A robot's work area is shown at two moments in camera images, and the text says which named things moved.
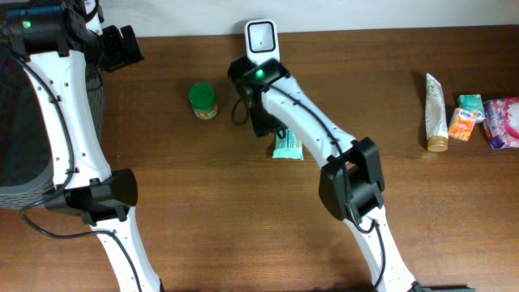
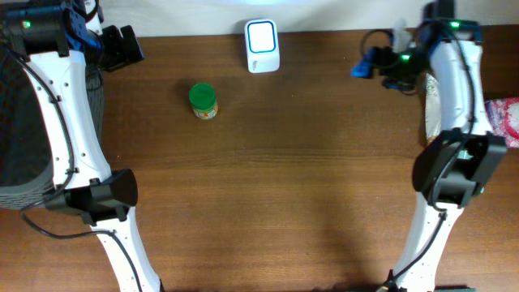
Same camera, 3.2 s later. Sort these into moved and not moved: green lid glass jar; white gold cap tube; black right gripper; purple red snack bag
Moved: black right gripper
Not moved: white gold cap tube; green lid glass jar; purple red snack bag
